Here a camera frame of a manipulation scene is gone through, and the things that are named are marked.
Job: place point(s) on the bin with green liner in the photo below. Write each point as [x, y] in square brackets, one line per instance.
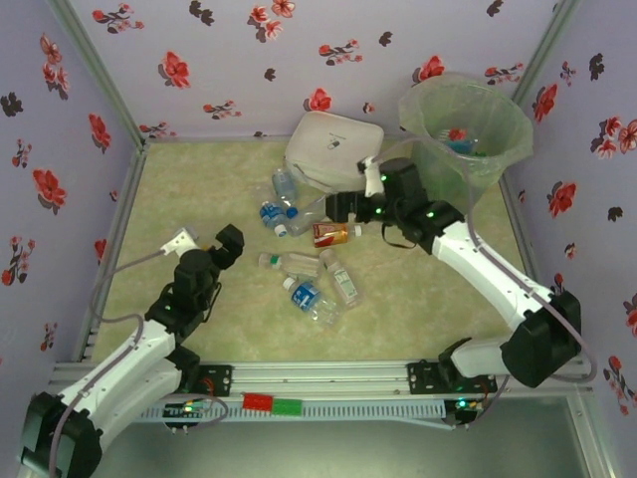
[497, 114]

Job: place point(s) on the green block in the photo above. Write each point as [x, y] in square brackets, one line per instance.
[287, 407]

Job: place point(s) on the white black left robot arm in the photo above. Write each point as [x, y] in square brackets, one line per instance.
[114, 363]

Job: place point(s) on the clear bottle green label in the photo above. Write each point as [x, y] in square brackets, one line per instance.
[343, 284]

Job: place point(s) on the aluminium frame post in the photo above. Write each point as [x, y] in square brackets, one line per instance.
[545, 50]
[97, 70]

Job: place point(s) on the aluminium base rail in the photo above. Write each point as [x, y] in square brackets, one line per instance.
[323, 378]

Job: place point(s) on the red orange label bottle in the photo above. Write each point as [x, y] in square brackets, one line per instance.
[331, 235]

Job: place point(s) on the blue label bottle white cap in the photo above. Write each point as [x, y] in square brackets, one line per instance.
[273, 214]
[306, 296]

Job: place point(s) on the circuit board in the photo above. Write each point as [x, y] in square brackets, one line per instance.
[470, 406]
[186, 409]

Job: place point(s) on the white plastic carry case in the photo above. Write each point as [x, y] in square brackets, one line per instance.
[328, 144]

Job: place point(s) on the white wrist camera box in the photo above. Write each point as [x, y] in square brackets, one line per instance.
[179, 240]
[372, 179]

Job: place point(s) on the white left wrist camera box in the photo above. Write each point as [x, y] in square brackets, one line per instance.
[179, 240]

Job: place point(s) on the clear bottle white label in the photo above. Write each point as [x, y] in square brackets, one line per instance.
[293, 264]

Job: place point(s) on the left circuit board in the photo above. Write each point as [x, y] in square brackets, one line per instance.
[186, 409]

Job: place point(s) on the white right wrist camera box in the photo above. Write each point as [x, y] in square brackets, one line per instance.
[372, 179]

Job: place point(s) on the right circuit board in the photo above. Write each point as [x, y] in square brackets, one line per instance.
[470, 406]

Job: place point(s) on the clear unlabelled plastic bottle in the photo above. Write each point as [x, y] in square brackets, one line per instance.
[306, 219]

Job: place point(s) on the aluminium lower frame bar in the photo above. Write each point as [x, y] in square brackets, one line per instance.
[587, 433]

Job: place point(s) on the red block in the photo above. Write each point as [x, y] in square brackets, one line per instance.
[258, 402]

